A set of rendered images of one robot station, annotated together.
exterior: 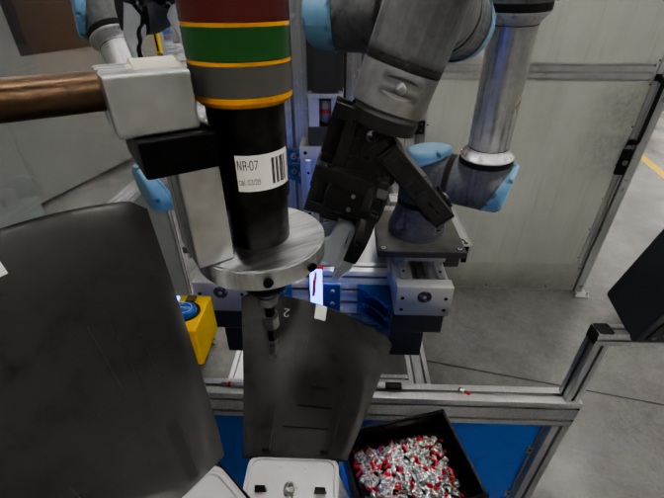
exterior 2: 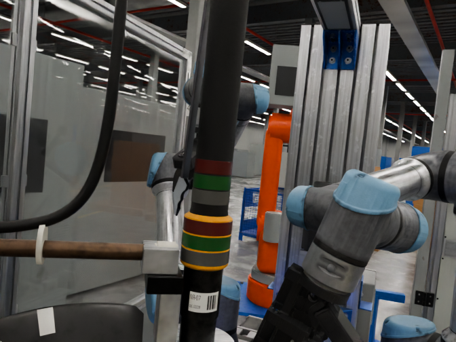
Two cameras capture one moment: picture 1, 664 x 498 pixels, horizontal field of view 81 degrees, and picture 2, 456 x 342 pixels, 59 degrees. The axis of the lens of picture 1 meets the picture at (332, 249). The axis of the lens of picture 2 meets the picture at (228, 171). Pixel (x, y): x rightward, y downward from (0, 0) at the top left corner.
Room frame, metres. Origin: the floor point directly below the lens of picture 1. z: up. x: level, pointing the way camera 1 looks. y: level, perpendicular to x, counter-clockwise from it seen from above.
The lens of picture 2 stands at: (-0.15, -0.09, 1.64)
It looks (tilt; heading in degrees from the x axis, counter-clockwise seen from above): 3 degrees down; 19
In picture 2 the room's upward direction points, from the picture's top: 6 degrees clockwise
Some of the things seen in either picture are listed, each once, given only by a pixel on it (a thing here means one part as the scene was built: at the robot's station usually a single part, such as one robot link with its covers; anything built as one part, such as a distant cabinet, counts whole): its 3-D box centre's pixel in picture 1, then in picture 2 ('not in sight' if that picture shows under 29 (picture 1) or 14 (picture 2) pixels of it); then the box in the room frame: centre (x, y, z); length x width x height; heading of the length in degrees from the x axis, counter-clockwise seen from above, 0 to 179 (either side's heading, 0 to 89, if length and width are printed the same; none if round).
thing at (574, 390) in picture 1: (585, 364); not in sight; (0.52, -0.50, 0.96); 0.03 x 0.03 x 0.20; 88
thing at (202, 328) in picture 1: (168, 330); not in sight; (0.55, 0.32, 1.02); 0.16 x 0.10 x 0.11; 88
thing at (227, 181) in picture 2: not in sight; (212, 181); (0.18, 0.04, 1.61); 0.03 x 0.03 x 0.01
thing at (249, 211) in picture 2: not in sight; (276, 214); (7.44, 1.41, 0.49); 1.27 x 0.88 x 0.98; 166
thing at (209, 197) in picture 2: not in sight; (210, 195); (0.18, 0.04, 1.59); 0.03 x 0.03 x 0.01
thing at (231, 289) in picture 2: not in sight; (217, 299); (0.93, 0.27, 1.20); 0.13 x 0.12 x 0.14; 126
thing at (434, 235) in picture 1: (418, 212); not in sight; (0.92, -0.23, 1.09); 0.15 x 0.15 x 0.10
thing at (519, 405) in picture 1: (365, 400); not in sight; (0.54, -0.07, 0.82); 0.90 x 0.04 x 0.08; 88
